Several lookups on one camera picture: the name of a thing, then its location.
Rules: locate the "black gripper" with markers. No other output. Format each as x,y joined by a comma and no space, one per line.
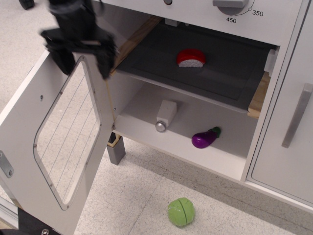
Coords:
79,32

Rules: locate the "white oven door with window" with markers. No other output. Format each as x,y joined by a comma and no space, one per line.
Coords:
53,134

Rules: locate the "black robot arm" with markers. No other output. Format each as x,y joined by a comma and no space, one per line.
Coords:
65,6

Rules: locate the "round oven indicator button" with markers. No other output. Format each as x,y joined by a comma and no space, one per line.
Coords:
168,2

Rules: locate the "dark grey oven tray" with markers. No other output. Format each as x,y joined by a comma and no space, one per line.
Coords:
230,77

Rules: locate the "grey oven temperature knob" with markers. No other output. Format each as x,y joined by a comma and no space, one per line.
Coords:
230,7

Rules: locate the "black caster wheel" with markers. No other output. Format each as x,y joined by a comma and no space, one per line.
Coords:
27,4

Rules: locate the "grey cabinet leg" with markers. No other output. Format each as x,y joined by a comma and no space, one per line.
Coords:
116,149

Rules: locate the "white salt shaker silver cap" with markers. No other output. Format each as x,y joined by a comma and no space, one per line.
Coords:
166,114

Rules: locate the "red white sushi toy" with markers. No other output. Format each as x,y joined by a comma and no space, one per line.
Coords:
191,58

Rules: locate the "purple toy eggplant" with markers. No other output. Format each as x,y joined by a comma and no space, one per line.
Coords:
205,139

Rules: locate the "green toy cabbage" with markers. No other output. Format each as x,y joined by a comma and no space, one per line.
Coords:
181,212

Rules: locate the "white toy kitchen cabinet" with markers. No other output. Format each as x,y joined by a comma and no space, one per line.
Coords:
135,103

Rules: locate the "white cupboard door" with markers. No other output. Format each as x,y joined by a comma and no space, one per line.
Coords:
289,171

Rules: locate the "black metal base plate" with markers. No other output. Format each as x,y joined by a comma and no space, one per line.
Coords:
29,225

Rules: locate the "silver cupboard door handle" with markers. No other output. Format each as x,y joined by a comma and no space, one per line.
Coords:
298,114

